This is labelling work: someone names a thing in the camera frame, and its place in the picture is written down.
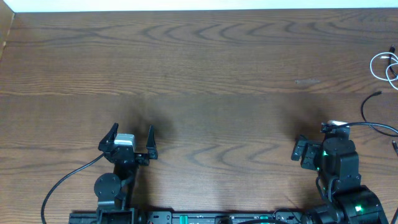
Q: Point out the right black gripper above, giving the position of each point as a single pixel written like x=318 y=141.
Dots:
x=311 y=150

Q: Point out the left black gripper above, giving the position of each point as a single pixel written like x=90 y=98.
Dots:
x=125 y=154

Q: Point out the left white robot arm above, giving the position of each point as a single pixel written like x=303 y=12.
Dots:
x=114 y=190

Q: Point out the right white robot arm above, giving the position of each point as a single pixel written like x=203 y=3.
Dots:
x=345 y=199

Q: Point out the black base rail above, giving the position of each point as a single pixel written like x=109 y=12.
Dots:
x=192 y=217

